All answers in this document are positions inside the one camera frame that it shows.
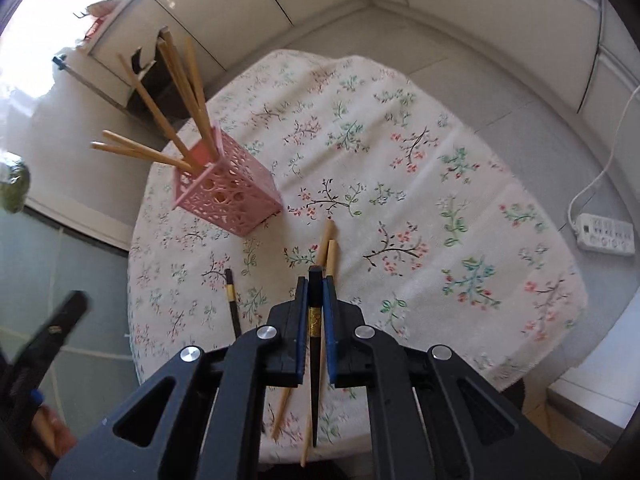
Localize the black gold-banded chopstick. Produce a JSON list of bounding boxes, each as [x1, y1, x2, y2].
[[224, 268, 242, 339], [307, 266, 323, 446]]

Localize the wooden chopstick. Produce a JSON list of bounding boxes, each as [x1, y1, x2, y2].
[[102, 130, 163, 155], [116, 53, 204, 174], [91, 142, 194, 172], [184, 36, 210, 133], [160, 26, 219, 162], [299, 240, 338, 467], [271, 219, 335, 441]]

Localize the pink perforated utensil basket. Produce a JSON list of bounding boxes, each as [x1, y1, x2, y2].
[[174, 125, 283, 237]]

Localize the white kitchen cabinets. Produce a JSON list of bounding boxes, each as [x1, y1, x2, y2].
[[89, 0, 639, 181]]

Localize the person's hand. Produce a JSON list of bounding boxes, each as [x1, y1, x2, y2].
[[24, 404, 78, 478]]

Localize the floral tablecloth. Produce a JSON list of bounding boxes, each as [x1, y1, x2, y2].
[[128, 50, 588, 390]]

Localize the white power strip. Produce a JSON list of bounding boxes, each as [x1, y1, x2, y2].
[[576, 214, 636, 257]]

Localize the black wok with lid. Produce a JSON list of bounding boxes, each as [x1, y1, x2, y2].
[[130, 27, 168, 80]]

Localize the white power cable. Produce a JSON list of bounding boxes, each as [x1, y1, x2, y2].
[[566, 84, 640, 226]]

